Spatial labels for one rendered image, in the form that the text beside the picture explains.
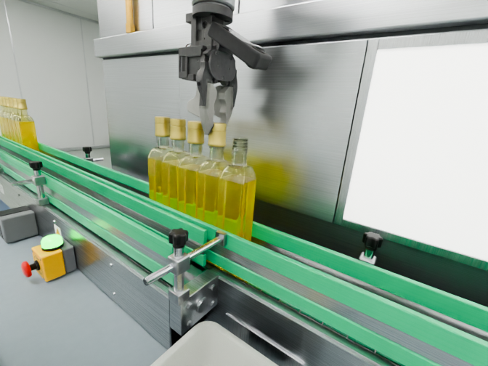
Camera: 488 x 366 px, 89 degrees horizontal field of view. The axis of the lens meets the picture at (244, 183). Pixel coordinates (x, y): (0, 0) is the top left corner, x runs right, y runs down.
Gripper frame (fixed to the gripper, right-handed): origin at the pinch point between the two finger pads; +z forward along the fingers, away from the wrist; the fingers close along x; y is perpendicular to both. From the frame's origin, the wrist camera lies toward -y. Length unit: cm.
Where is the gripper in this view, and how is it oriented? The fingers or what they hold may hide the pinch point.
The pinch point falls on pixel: (217, 128)
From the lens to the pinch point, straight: 49.8
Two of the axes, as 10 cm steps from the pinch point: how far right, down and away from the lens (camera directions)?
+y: -8.1, -2.2, 5.4
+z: -0.7, 9.5, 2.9
